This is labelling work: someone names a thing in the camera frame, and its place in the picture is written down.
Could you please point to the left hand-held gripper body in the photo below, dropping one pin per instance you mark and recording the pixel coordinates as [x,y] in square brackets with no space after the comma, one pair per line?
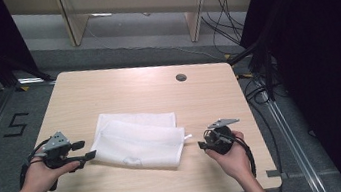
[57,154]

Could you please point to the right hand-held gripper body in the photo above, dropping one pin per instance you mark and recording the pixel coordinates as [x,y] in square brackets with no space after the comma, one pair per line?
[220,139]

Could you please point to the white cloth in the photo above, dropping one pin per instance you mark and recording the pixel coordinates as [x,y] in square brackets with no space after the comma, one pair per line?
[137,141]

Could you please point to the person's right hand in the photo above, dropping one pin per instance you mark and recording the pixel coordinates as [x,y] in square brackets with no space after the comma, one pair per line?
[236,162]

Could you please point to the person's left hand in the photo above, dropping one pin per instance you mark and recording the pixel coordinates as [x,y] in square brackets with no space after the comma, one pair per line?
[40,178]

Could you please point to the grey tape strip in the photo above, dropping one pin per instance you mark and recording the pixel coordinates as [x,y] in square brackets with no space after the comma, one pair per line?
[273,173]

